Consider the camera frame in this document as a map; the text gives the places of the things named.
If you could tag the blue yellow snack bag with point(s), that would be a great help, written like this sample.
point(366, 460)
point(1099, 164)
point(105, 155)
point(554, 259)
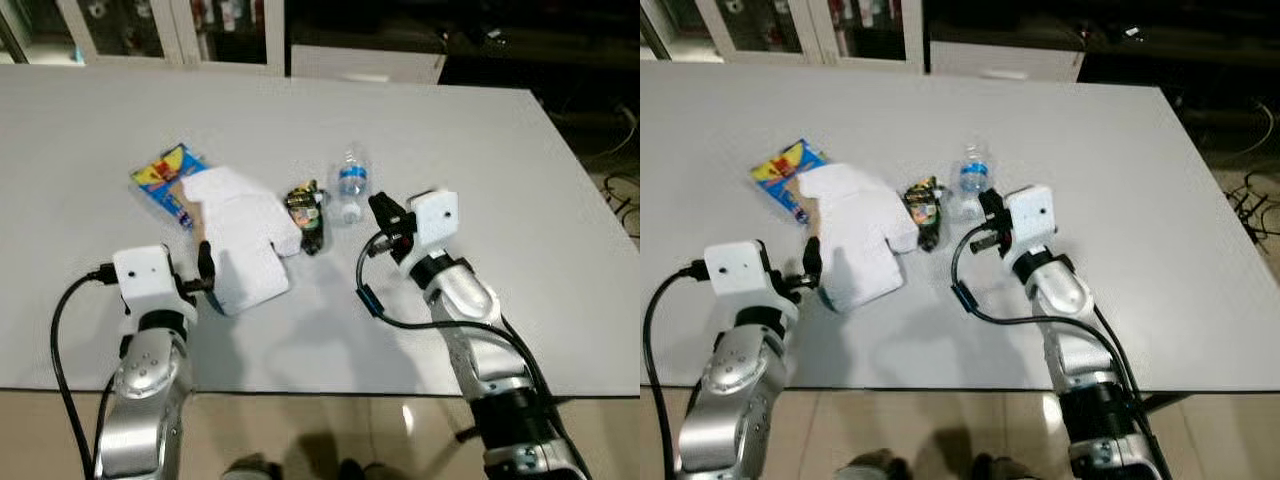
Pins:
point(782, 170)
point(165, 175)

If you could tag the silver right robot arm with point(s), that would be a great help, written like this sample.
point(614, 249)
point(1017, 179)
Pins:
point(465, 295)
point(1065, 295)

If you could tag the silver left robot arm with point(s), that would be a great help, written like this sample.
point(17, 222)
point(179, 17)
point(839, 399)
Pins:
point(735, 390)
point(145, 400)

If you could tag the clear plastic water bottle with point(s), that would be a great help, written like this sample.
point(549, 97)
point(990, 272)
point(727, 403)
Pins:
point(351, 185)
point(973, 182)

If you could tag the small dark crumpled wrapper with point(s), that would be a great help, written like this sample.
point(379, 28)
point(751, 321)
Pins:
point(305, 210)
point(925, 208)

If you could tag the low white box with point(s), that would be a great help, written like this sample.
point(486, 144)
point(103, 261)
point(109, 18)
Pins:
point(365, 65)
point(1005, 62)

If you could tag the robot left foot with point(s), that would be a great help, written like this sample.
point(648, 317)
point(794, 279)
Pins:
point(252, 470)
point(878, 468)

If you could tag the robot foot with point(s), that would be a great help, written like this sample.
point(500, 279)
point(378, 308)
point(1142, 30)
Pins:
point(878, 468)
point(365, 472)
point(252, 470)

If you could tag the white glass door cabinet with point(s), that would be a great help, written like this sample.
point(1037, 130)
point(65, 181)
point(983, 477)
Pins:
point(820, 30)
point(180, 30)

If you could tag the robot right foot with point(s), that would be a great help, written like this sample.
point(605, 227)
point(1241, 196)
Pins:
point(365, 472)

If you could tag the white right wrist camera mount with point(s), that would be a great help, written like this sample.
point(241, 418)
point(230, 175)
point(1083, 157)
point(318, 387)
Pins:
point(435, 220)
point(1030, 215)

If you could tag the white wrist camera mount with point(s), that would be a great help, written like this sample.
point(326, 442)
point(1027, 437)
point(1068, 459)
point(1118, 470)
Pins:
point(740, 275)
point(145, 280)
point(1030, 215)
point(435, 220)

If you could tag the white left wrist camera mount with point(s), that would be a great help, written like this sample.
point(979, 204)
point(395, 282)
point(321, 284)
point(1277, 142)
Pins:
point(740, 275)
point(145, 280)

